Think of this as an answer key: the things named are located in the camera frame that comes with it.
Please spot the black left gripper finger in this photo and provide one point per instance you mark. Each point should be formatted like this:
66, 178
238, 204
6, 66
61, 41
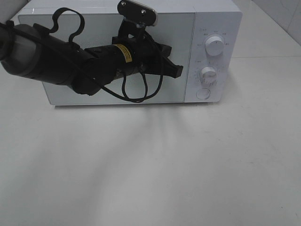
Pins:
169, 69
164, 50

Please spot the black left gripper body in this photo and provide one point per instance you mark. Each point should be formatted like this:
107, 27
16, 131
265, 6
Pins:
139, 48

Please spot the white microwave door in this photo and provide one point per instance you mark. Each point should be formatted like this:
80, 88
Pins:
174, 30

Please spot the white timer knob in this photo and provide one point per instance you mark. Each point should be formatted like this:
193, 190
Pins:
208, 75

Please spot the round white door button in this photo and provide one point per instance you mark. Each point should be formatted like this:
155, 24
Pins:
203, 94

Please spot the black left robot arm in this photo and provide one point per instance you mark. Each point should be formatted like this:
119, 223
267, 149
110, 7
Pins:
33, 52

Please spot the white microwave oven body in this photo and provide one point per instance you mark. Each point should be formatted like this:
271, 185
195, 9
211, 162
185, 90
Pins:
220, 17

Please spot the white upper power knob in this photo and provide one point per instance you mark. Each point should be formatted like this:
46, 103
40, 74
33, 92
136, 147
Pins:
214, 45

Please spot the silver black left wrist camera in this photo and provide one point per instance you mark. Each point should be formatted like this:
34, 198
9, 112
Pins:
137, 12

